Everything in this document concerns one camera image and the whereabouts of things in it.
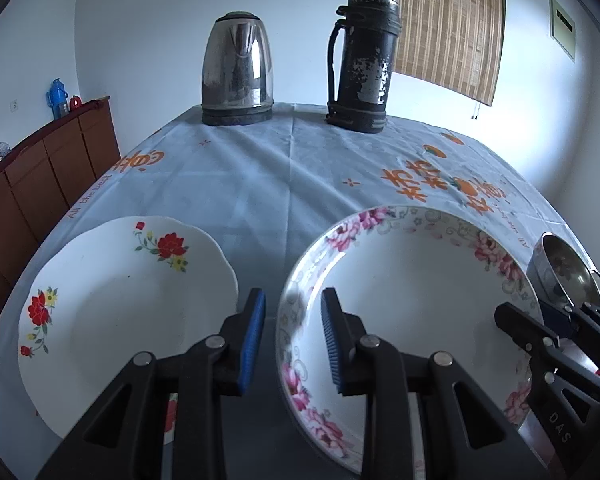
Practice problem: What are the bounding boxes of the blue water bottle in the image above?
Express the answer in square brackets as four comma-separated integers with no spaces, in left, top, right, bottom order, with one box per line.
[46,78,70,121]

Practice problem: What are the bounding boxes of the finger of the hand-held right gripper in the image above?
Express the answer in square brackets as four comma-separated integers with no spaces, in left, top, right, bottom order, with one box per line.
[565,302,600,361]
[494,302,600,403]

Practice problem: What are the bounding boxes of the bamboo window blind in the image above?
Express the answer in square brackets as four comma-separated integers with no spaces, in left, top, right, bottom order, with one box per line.
[373,0,507,107]

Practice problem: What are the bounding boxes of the white plate with red flowers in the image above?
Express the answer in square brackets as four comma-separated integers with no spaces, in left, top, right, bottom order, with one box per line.
[17,216,240,441]

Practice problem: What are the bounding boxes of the large white pink-floral bowl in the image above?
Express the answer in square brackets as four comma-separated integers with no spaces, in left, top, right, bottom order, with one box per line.
[275,205,543,476]

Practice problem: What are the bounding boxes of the worn black thermos flask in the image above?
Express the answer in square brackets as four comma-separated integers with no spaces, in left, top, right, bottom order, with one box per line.
[325,0,401,134]

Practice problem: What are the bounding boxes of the light blue printed tablecloth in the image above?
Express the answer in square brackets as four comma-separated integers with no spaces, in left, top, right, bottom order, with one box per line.
[0,102,600,480]

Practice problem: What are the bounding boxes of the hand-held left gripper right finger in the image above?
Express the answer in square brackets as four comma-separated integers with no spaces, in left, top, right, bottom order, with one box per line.
[320,287,551,480]

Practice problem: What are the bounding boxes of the stainless steel electric kettle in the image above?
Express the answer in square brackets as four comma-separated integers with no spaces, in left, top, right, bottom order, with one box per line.
[201,11,275,127]

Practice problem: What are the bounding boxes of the stainless steel bowl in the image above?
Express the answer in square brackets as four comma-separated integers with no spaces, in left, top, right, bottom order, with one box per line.
[526,232,600,321]

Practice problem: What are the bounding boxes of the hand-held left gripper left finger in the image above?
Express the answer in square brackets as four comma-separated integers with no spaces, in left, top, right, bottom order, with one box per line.
[35,287,268,480]

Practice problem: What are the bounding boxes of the brown wooden cabinet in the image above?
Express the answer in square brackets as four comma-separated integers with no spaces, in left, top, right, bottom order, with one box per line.
[0,96,122,361]

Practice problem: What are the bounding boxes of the wall electrical panel box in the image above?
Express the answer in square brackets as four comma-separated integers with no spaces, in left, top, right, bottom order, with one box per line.
[548,0,577,63]

